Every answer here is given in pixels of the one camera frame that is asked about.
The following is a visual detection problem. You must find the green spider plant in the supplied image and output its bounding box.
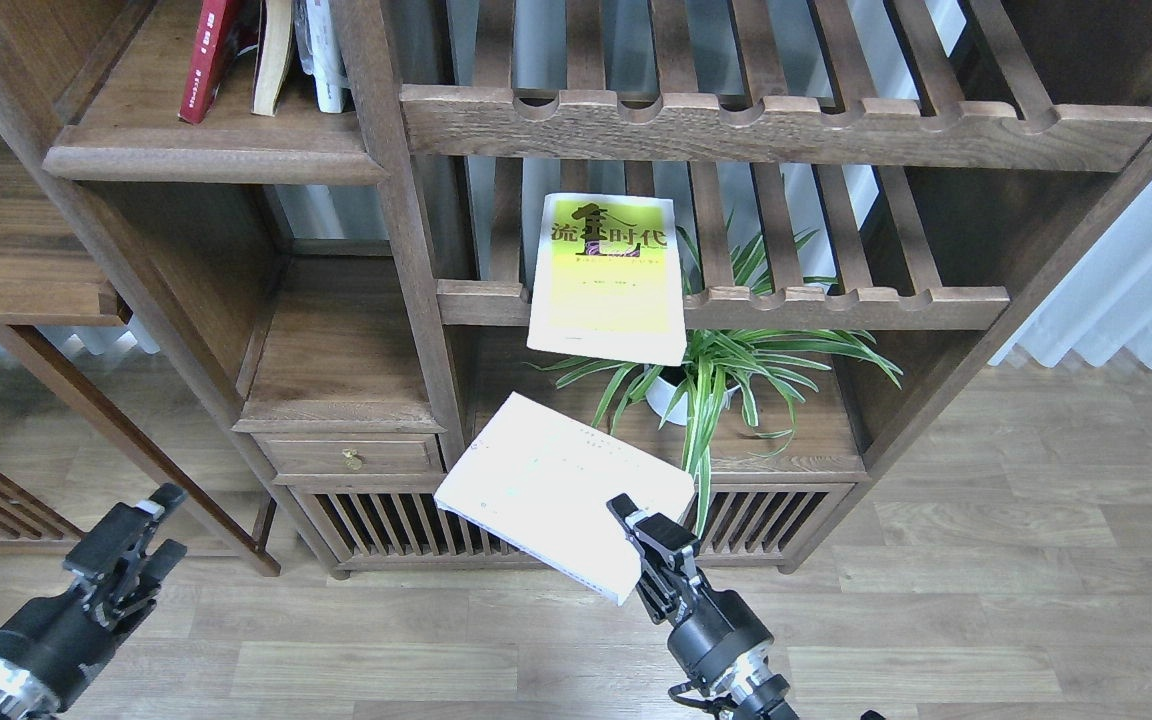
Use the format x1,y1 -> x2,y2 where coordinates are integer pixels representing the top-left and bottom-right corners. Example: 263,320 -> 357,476
532,205 -> 905,536

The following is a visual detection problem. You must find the brass drawer knob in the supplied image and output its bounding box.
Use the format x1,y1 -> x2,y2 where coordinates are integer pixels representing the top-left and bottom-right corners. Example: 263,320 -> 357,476
340,448 -> 364,471

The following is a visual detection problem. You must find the upright white book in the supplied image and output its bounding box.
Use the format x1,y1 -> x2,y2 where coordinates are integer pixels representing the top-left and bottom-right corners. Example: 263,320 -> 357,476
305,1 -> 349,114

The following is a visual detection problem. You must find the red cover book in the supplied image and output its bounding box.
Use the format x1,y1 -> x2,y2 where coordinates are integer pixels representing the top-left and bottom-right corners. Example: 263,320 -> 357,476
179,1 -> 262,124

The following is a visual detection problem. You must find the white purple cover book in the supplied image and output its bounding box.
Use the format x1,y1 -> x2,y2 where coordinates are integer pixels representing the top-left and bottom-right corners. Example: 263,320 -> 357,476
434,392 -> 695,605

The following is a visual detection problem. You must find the yellow green cover book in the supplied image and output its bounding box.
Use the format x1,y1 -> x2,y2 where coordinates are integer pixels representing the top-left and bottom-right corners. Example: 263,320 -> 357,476
526,194 -> 687,366

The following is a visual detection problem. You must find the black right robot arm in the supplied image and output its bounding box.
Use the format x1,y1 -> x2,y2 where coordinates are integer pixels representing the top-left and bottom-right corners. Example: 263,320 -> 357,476
607,495 -> 797,719

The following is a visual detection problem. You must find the dark wooden bookshelf unit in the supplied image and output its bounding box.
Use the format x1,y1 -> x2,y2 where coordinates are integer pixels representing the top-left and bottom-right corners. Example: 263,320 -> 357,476
0,1 -> 1152,577

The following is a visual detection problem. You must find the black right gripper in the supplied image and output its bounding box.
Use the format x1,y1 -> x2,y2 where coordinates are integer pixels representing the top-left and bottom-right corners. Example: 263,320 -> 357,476
605,493 -> 788,706

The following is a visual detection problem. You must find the white curtain right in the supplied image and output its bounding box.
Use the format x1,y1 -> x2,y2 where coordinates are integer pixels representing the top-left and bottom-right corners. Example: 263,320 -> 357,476
991,181 -> 1152,369

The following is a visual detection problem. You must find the upright cream paged book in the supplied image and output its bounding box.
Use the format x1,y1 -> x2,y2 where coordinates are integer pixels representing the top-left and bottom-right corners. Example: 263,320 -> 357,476
250,1 -> 294,118

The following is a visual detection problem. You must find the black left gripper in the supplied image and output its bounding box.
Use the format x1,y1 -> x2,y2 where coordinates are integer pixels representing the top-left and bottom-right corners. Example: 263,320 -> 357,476
0,484 -> 188,717

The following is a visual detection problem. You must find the white plant pot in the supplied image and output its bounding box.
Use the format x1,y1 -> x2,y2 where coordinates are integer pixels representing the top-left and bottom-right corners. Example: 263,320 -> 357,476
643,364 -> 738,430

